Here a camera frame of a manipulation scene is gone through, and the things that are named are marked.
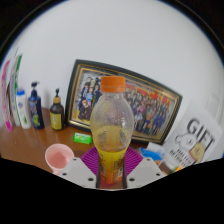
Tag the framed group photo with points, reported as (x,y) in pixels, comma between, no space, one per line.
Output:
(150,110)

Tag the small orange white box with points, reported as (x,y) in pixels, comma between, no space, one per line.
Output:
(178,169)

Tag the white paper gift bag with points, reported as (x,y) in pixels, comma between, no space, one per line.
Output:
(196,140)

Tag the orange-capped juice bottle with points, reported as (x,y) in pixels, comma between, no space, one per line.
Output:
(111,133)

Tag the dark blue pump bottle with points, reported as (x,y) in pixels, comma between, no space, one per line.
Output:
(36,111)

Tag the white shampoo bottle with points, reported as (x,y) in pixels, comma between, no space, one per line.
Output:
(23,111)

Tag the blue tissue pack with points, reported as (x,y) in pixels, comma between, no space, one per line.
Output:
(153,155)

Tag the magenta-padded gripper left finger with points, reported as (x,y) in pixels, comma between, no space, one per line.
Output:
(75,170)

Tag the pink ceramic mug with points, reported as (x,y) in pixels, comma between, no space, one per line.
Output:
(58,156)

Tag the brown pump bottle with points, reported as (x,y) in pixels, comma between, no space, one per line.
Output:
(57,115)

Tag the green soap packet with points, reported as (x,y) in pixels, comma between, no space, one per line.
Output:
(82,138)

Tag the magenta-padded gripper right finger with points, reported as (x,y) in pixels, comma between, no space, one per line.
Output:
(146,169)

